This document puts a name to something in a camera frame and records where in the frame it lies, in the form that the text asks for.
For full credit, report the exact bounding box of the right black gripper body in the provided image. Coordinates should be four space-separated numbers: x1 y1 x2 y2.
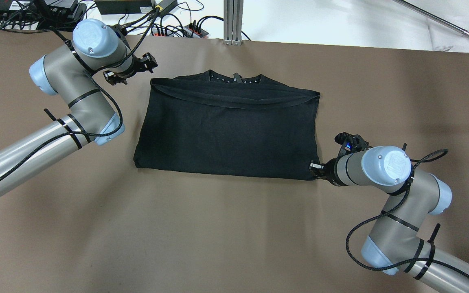
309 132 370 185

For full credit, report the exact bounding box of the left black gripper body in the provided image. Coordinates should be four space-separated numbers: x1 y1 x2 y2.
103 52 158 86

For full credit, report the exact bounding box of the black graphic t-shirt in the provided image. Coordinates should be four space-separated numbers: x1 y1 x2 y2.
133 70 320 181

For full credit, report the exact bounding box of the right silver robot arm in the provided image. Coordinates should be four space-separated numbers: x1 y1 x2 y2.
309 132 469 293

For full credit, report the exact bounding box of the red power strip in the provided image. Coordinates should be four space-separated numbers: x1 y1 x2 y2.
151 24 210 39

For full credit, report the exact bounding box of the black power adapter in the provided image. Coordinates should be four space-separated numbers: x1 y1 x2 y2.
95 0 178 16

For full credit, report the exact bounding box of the aluminium frame cage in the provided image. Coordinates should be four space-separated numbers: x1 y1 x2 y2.
223 0 244 46

